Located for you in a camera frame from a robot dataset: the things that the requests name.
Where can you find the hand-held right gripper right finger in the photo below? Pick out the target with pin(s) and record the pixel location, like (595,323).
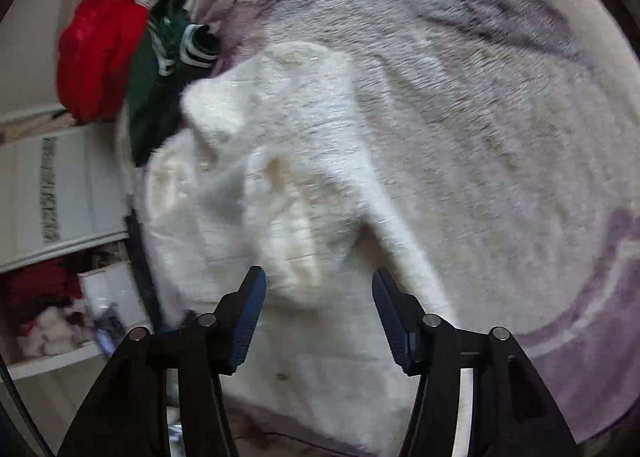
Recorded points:
(394,317)

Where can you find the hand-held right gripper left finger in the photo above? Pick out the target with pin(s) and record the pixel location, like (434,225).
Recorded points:
(248,317)

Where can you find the white fluffy sweater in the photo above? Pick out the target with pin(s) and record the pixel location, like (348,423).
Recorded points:
(280,177)

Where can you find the pile of clothes in cabinet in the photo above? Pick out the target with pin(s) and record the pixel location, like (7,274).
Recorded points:
(55,307)

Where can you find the floral patterned blanket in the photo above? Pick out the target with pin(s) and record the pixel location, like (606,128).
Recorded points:
(475,137)

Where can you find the white cabinet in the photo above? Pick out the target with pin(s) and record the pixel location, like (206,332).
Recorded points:
(55,237)

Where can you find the green striped garment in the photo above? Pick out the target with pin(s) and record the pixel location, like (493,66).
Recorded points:
(157,87)

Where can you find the red fluffy garment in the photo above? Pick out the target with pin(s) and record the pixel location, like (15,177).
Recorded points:
(97,54)

